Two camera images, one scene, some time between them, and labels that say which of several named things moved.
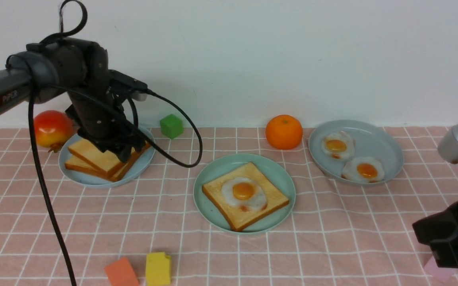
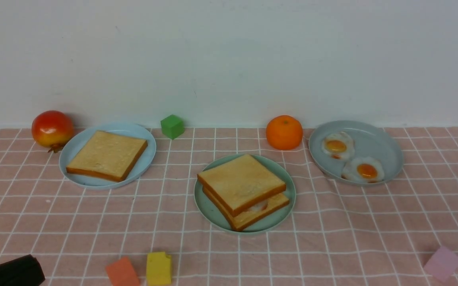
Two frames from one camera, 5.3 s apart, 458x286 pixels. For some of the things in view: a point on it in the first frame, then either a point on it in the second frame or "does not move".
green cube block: x=171 y=126 does not move
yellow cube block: x=158 y=269 does not move
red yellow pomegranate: x=53 y=128 does not move
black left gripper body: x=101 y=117 → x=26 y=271
